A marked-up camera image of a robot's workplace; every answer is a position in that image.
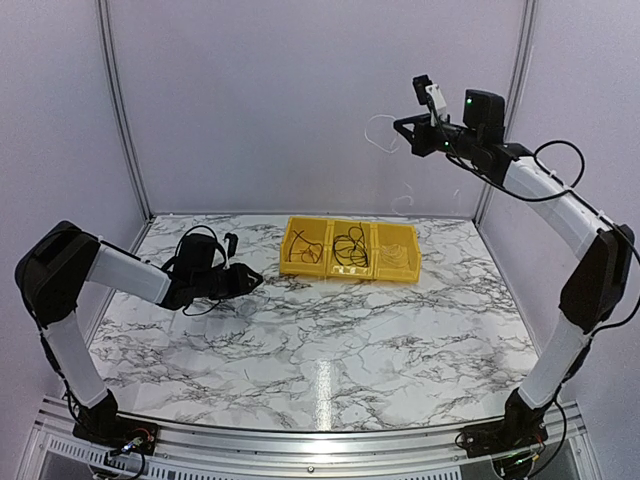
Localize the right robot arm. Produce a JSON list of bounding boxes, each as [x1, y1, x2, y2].
[[393, 76, 639, 448]]

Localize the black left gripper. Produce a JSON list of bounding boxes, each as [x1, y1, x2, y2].
[[192, 262, 263, 300]]

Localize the aluminium front rail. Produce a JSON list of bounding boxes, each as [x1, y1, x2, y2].
[[16, 397, 603, 479]]

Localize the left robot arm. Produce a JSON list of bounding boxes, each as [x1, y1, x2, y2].
[[15, 220, 264, 445]]

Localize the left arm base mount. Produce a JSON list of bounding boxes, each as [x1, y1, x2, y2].
[[73, 416, 159, 455]]

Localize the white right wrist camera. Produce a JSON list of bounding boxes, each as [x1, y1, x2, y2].
[[412, 75, 448, 127]]

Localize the yellow bin middle compartment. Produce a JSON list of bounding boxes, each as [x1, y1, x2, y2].
[[327, 219, 374, 280]]

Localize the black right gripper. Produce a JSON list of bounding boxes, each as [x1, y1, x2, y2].
[[393, 113, 481, 161]]

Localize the white cable bundle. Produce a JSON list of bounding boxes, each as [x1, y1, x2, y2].
[[378, 242, 414, 269]]

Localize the yellow bin left compartment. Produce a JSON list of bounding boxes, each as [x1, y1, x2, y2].
[[279, 216, 334, 277]]

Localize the aluminium frame left rear post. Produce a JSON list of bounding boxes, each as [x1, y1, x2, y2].
[[95, 0, 154, 222]]

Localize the red cable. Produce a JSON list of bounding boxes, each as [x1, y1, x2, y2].
[[285, 229, 324, 265]]

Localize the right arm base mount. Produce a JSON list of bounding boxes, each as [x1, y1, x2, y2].
[[454, 418, 548, 458]]

